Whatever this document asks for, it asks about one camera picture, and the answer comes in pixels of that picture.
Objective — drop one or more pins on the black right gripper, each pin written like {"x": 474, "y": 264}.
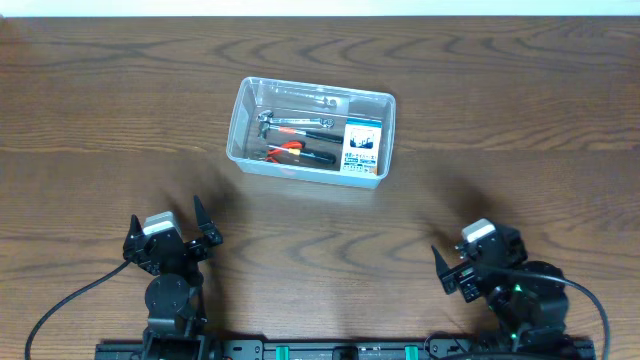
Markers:
{"x": 467, "y": 276}

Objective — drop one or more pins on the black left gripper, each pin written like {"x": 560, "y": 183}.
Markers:
{"x": 170, "y": 248}

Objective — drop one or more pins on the red handled pliers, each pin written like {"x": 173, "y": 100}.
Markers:
{"x": 262, "y": 155}

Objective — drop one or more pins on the small black orange hammer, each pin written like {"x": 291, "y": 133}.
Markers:
{"x": 265, "y": 127}

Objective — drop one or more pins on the blue white cardboard box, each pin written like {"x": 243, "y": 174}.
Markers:
{"x": 361, "y": 143}

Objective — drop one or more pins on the silver ratchet wrench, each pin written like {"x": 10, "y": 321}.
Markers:
{"x": 269, "y": 117}

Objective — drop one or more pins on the black yellow screwdriver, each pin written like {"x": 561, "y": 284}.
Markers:
{"x": 316, "y": 156}

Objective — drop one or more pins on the clear plastic container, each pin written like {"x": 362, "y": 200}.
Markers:
{"x": 289, "y": 99}

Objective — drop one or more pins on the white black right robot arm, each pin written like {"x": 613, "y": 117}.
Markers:
{"x": 527, "y": 297}

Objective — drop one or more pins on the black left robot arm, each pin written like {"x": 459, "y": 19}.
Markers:
{"x": 174, "y": 298}

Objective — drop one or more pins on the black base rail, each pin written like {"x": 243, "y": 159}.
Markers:
{"x": 435, "y": 348}

